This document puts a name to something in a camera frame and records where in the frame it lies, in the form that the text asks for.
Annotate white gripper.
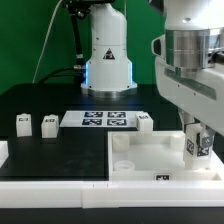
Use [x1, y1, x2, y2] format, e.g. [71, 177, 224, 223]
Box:
[151, 35, 224, 148]

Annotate white square tabletop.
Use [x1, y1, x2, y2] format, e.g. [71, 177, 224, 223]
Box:
[108, 131, 224, 181]

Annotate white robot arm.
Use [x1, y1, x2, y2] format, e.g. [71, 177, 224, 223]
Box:
[81, 0, 224, 148]

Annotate white fiducial marker sheet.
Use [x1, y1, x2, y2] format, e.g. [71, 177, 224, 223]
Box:
[60, 110, 136, 128]

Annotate white obstacle wall front bar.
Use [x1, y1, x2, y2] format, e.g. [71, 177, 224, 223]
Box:
[0, 181, 224, 209]

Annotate black cable bundle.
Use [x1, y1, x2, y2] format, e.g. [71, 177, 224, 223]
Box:
[38, 0, 101, 84]

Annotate white thin cable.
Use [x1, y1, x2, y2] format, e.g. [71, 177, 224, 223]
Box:
[31, 0, 64, 84]

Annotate white obstacle wall left piece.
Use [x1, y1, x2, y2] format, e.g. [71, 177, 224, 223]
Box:
[0, 141, 9, 168]

